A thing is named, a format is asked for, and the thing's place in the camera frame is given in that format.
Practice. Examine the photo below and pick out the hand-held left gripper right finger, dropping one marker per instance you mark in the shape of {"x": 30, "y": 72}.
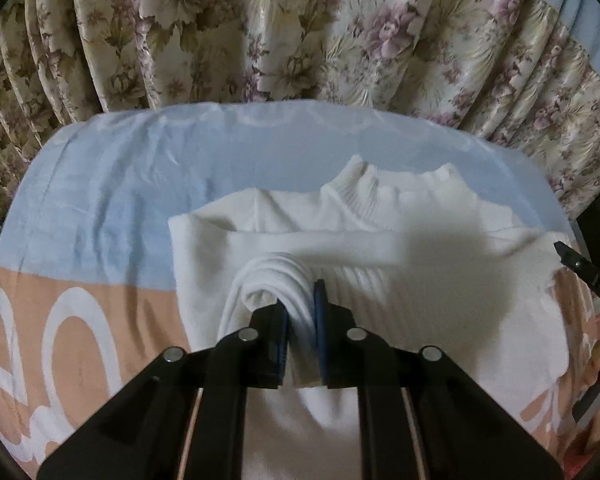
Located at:
{"x": 320, "y": 325}

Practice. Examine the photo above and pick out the white knit sweater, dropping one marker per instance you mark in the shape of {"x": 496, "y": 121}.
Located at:
{"x": 280, "y": 215}

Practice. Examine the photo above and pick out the blue floral curtain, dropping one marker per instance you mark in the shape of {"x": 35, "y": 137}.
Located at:
{"x": 280, "y": 35}

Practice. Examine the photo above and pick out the printed peach and blue blanket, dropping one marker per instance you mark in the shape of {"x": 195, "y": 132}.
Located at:
{"x": 105, "y": 200}

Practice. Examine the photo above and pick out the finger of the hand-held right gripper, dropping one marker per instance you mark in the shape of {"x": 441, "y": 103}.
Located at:
{"x": 582, "y": 269}

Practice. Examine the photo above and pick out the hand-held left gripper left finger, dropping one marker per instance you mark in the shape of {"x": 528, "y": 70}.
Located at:
{"x": 281, "y": 332}

